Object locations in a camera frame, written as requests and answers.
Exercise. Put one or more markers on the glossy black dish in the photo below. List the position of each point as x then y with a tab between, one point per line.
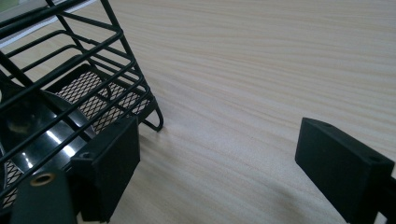
56	146

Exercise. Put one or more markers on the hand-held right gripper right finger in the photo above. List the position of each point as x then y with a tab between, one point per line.
339	168

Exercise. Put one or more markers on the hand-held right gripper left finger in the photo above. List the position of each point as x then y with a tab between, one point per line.
106	174

